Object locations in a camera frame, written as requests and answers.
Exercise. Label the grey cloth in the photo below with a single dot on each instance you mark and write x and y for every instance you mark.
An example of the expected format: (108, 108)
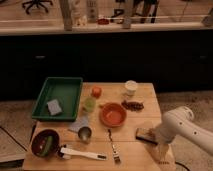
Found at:
(82, 121)

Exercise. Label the brown grape bunch toy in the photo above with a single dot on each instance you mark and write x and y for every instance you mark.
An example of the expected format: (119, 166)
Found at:
(132, 105)

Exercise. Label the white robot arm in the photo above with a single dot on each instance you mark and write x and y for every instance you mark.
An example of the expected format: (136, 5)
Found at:
(179, 121)

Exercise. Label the green plastic tray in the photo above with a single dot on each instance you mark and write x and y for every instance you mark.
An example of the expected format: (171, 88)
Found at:
(66, 91)

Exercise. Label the green cucumber toy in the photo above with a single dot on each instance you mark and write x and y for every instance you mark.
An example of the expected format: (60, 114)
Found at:
(46, 145)

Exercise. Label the white plastic cup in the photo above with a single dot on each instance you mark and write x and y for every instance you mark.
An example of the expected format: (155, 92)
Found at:
(130, 87)

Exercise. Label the orange tomato toy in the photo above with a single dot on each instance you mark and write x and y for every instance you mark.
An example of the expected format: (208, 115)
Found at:
(96, 92)

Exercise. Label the orange bowl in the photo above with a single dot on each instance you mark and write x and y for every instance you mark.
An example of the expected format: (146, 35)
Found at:
(112, 115)

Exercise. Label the metal fork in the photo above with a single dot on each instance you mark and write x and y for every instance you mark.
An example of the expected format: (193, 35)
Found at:
(116, 156)

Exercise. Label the white handled brush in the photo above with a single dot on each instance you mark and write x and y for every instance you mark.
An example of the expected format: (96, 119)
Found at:
(64, 150)

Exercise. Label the black office chair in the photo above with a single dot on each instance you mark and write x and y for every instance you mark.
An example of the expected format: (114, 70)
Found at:
(38, 3)

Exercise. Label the dark red bowl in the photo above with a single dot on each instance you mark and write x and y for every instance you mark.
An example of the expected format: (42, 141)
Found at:
(37, 142)

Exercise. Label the grey sponge block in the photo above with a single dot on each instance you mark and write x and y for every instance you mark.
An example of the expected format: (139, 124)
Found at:
(54, 107)

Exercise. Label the small metal cup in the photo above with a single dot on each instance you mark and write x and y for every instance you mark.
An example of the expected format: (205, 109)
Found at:
(85, 134)

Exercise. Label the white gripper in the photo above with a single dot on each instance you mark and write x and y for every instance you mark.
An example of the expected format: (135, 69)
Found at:
(162, 137)

